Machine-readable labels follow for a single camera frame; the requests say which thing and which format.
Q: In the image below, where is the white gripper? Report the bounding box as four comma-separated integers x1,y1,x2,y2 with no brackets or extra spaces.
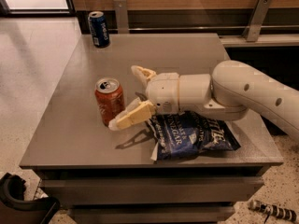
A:
108,65,211,131

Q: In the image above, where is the red coke can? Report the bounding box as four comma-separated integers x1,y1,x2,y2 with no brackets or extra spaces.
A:
94,77,124,126

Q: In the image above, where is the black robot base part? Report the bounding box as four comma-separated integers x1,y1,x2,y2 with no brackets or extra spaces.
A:
0,173,60,224

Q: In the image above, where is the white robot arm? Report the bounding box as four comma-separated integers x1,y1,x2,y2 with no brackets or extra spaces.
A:
108,60,299,140

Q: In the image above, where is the blue pepsi can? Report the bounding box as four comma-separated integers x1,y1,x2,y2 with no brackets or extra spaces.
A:
88,11,110,48

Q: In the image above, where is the blue kettle chips bag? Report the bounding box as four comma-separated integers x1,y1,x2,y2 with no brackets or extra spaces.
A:
148,111,240,161

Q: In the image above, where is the grey drawer cabinet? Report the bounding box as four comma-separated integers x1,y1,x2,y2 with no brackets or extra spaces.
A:
21,34,283,224

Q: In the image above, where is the left metal wall bracket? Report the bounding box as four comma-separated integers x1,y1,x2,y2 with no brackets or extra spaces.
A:
113,0,129,34

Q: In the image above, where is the metal wall bracket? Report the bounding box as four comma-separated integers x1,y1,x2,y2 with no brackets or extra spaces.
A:
242,0,273,42
113,0,129,34

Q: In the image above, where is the right metal wall bracket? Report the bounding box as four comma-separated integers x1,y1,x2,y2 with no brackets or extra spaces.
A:
242,0,273,42

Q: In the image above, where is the black white striped cable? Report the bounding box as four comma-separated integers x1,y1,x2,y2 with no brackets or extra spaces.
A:
248,199,298,224

